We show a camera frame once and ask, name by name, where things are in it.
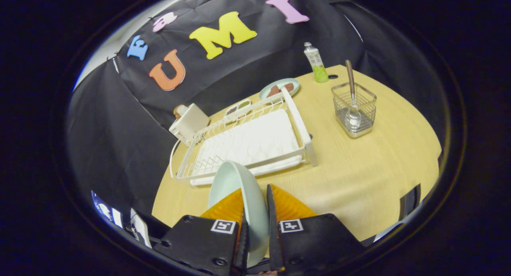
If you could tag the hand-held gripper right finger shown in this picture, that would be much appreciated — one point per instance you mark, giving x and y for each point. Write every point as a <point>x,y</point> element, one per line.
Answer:
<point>311,244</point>

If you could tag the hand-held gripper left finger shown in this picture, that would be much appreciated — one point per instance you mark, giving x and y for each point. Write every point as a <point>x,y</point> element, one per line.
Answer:
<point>199,244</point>

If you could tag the pale green plate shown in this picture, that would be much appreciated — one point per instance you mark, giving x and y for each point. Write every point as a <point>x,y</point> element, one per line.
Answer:
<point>234,180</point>

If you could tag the white dish rack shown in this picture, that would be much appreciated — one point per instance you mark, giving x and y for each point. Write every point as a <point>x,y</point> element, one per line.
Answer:
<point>247,142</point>

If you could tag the white divided dish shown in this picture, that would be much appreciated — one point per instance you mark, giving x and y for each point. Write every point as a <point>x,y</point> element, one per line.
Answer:
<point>238,107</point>

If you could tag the small green plate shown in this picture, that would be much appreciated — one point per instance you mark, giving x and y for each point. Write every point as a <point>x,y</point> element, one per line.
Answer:
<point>293,83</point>

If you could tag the white toaster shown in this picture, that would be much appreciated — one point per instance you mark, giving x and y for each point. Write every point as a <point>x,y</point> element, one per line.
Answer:
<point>191,122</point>

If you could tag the toasted bread slice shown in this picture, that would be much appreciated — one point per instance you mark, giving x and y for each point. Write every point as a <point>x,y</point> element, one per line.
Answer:
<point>179,111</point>

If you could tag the brown food piece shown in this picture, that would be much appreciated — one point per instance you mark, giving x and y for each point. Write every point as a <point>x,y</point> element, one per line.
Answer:
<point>275,90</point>

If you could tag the green and white bottle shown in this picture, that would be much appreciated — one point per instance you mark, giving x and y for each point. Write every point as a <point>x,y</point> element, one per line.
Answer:
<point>316,62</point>

